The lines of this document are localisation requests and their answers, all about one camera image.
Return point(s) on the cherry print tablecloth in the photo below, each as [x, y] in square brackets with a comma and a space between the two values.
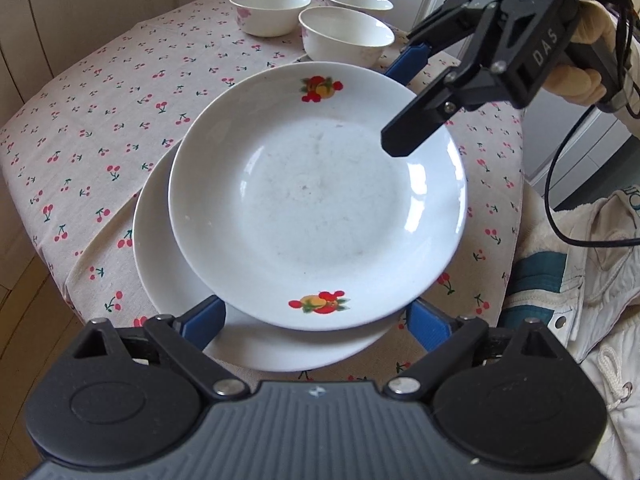
[100, 110]

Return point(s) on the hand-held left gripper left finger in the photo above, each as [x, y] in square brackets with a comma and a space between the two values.
[205, 317]

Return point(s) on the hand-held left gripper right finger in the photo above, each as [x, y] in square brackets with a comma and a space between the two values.
[427, 322]

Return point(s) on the person's right hand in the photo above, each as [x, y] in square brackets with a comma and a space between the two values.
[595, 25]

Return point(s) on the white fruit print plate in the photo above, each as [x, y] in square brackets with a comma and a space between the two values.
[165, 270]
[310, 185]

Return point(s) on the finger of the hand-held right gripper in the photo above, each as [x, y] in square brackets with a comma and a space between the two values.
[415, 125]
[410, 60]

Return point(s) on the person's right forearm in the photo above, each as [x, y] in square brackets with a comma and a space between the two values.
[634, 85]

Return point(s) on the white jacket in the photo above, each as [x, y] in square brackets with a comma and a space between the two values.
[575, 300]

